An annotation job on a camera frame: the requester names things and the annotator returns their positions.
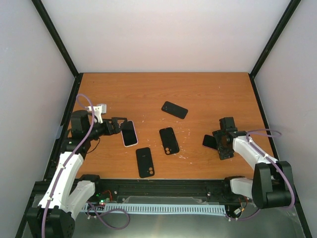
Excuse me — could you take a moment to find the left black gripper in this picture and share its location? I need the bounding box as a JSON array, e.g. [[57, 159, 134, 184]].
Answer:
[[85, 117, 127, 140]]

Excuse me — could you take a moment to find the black smartphone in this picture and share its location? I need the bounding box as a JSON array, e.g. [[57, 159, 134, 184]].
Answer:
[[202, 134, 217, 150], [121, 121, 138, 146]]

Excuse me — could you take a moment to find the white phone case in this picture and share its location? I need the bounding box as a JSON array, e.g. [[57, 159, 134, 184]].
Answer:
[[120, 120, 139, 148]]

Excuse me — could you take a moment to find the black phone case top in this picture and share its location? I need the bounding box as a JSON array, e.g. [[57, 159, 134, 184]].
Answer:
[[159, 127, 180, 155]]

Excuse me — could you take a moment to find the black phone case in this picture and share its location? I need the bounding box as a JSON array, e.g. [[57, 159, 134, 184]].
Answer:
[[161, 101, 188, 119], [136, 147, 155, 179], [159, 127, 180, 155]]

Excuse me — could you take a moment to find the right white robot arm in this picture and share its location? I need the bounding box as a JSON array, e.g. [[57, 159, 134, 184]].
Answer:
[[212, 117, 296, 209]]

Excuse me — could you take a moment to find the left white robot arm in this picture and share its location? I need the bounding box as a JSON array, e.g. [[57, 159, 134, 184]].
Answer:
[[26, 110, 127, 238]]

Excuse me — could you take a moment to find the black phone case front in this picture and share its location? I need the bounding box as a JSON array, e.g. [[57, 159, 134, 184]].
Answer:
[[136, 147, 155, 179]]

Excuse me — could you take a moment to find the black phone case middle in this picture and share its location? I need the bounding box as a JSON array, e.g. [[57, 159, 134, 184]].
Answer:
[[161, 101, 188, 119]]

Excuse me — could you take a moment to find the small green circuit board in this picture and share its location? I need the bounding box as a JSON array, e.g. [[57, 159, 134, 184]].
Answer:
[[99, 197, 111, 206]]

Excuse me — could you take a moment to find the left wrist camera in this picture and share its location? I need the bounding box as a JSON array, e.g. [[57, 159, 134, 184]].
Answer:
[[85, 104, 107, 123]]

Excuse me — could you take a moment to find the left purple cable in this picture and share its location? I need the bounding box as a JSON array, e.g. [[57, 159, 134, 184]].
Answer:
[[41, 93, 131, 238]]

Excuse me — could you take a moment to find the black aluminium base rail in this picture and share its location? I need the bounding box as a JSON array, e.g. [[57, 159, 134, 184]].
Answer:
[[34, 178, 297, 205]]

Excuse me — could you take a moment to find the light blue cable duct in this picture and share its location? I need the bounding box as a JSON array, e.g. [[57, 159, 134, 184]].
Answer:
[[93, 203, 226, 216]]

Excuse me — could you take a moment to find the left black frame post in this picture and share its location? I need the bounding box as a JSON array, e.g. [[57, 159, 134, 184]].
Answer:
[[31, 0, 84, 80]]

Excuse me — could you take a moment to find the black frame post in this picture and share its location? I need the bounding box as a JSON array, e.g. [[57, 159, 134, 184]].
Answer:
[[31, 0, 84, 80], [249, 0, 302, 79]]

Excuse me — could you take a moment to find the right black frame post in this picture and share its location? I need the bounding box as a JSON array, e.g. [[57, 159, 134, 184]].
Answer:
[[249, 0, 302, 79]]

